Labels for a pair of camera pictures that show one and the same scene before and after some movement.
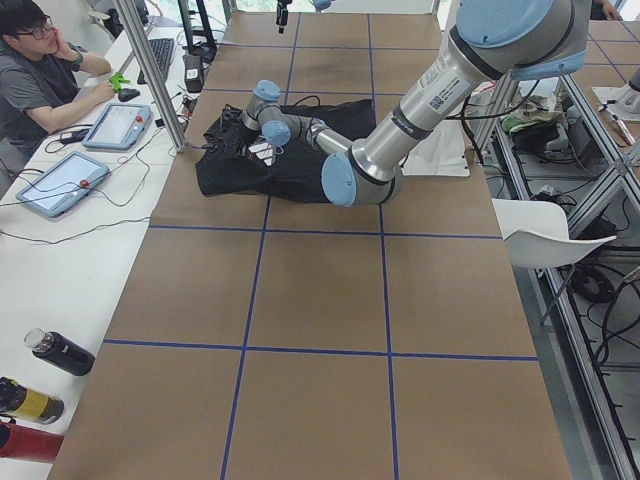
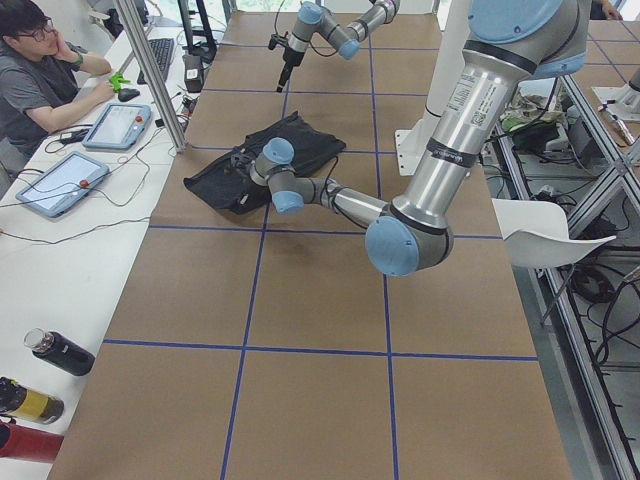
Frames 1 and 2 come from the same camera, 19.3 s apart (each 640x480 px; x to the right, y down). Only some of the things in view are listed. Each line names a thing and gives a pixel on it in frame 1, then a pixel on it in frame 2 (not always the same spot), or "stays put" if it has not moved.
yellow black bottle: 17,400 stays put
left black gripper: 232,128 → 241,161
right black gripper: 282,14 → 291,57
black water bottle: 59,351 stays put
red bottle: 20,442 stays put
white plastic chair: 537,233 stays put
